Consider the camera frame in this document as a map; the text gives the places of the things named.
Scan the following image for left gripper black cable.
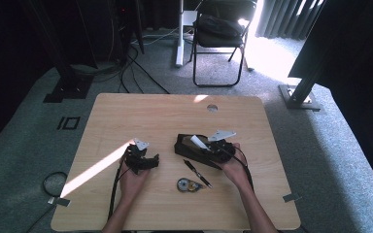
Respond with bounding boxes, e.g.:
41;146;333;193
107;158;125;221

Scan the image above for white desk leg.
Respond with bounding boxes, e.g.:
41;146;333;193
174;0;199;69

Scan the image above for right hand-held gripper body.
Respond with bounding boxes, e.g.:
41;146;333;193
206;129;237;164

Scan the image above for black bag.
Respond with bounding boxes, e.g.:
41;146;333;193
195;14;245;39

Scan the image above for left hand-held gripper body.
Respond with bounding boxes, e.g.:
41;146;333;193
124;138;153;176

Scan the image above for black folding chair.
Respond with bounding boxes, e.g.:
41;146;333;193
191;0;258;88

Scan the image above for black panel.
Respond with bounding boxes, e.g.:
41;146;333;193
287;0;373;202

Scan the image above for grey tape strip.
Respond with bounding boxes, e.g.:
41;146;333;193
47;196;71;208
282;192;303;204

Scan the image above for grey curtain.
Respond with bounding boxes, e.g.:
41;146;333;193
254;0;325;42

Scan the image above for white eraser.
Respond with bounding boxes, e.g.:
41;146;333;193
189;134;210;151

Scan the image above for black floor cables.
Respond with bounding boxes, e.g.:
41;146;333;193
118;45;172;95

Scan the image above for black pen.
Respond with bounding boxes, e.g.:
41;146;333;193
183;158;214;189

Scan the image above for person's right hand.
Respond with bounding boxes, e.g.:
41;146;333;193
220;143;251;190

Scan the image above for black pencil case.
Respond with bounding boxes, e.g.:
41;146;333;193
173;133;231;171

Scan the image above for black stand with base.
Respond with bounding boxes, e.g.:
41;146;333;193
22;0;95;104

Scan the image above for person's left hand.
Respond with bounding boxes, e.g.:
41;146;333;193
119;157;152;203

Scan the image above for black metal stand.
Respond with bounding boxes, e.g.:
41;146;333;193
278;57;325;113

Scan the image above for grey correction tape dispenser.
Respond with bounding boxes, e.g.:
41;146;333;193
176;177;206;193

